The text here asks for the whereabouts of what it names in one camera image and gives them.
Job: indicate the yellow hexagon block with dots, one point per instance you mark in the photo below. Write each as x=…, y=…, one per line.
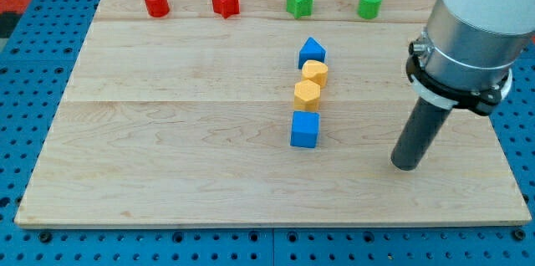
x=306, y=96

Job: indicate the red cylinder block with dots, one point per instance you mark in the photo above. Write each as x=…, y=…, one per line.
x=157, y=8

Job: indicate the blue cube block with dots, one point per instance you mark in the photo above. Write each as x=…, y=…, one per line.
x=304, y=129

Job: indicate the green star block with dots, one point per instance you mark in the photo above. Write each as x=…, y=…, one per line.
x=299, y=8

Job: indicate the blue triangle block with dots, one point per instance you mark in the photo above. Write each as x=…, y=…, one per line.
x=311, y=50

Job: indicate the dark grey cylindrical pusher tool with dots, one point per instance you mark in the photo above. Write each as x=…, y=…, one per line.
x=420, y=130

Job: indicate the red star block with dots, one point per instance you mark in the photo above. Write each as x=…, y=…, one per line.
x=226, y=8

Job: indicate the light wooden board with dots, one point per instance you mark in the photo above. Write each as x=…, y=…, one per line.
x=185, y=122

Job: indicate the yellow heart block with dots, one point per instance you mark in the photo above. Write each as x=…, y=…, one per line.
x=315, y=71

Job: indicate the green cylinder block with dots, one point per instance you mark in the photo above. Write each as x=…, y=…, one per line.
x=369, y=9

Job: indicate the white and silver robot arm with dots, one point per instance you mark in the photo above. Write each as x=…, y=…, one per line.
x=463, y=58

